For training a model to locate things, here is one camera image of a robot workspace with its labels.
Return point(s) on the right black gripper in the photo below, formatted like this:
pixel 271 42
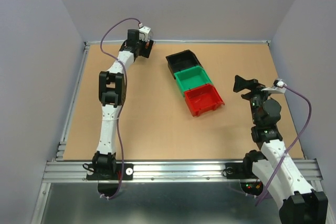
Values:
pixel 241 83

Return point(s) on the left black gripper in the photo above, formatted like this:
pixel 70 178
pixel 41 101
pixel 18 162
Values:
pixel 144 52

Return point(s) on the black plastic bin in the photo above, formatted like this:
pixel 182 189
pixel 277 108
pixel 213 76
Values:
pixel 181 61

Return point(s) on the red plastic bin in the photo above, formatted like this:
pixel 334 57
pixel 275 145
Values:
pixel 203 99

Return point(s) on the green plastic bin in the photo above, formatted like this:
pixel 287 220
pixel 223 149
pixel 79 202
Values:
pixel 191 78

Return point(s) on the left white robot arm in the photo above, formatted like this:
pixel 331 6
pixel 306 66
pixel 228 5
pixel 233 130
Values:
pixel 112 90

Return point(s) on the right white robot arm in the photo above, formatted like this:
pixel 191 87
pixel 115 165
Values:
pixel 297 200

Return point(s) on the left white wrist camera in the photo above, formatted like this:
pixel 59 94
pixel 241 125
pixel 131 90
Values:
pixel 144 33

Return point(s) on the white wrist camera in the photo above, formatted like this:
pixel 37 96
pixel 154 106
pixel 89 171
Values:
pixel 144 33
pixel 278 87

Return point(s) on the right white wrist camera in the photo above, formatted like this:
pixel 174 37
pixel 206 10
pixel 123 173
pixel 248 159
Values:
pixel 278 87

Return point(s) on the aluminium back rail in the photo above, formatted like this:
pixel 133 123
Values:
pixel 163 41

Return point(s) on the aluminium rail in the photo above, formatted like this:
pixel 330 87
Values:
pixel 163 41
pixel 64 136
pixel 146 171

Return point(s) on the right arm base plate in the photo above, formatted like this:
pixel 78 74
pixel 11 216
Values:
pixel 238 170

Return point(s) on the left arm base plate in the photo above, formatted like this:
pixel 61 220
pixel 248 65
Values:
pixel 96 174

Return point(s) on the aluminium left rail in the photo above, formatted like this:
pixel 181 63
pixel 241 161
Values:
pixel 64 136

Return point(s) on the aluminium front rail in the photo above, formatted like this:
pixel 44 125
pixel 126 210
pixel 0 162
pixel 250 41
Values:
pixel 146 171

